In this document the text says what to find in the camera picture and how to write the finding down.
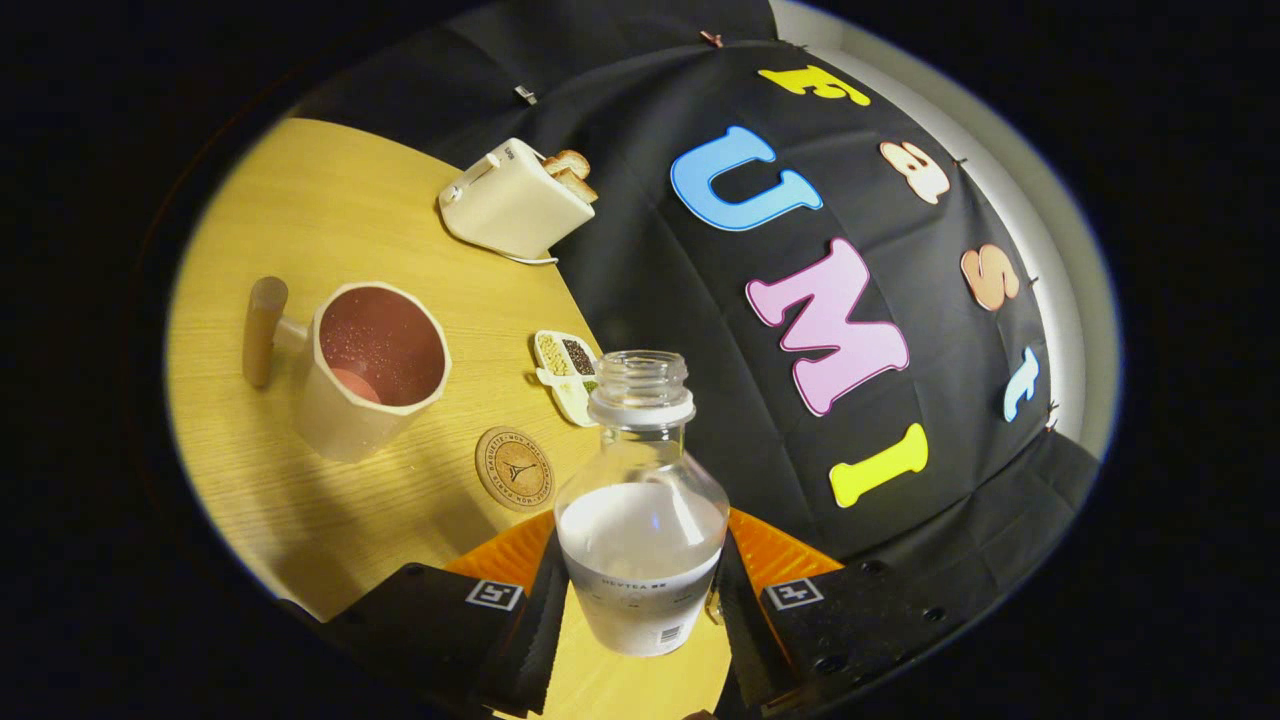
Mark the round cork coaster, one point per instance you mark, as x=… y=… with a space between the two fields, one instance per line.
x=515 y=470

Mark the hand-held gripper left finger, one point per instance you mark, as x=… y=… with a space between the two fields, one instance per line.
x=540 y=640

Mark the toast slice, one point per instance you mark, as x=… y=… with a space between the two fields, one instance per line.
x=568 y=162
x=580 y=186

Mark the wooden table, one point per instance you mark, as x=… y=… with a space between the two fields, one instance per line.
x=300 y=210

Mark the cream toaster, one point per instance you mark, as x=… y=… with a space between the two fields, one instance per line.
x=510 y=205

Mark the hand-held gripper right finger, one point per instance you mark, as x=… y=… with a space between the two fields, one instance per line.
x=740 y=630

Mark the clear plastic juice bottle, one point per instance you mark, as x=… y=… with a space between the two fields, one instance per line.
x=640 y=560

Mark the black backdrop cloth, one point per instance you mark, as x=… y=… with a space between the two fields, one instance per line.
x=680 y=280

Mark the white divided seed dish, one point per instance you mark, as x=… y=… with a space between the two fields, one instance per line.
x=565 y=370

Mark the silver cloth clip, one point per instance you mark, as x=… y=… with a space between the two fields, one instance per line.
x=526 y=95

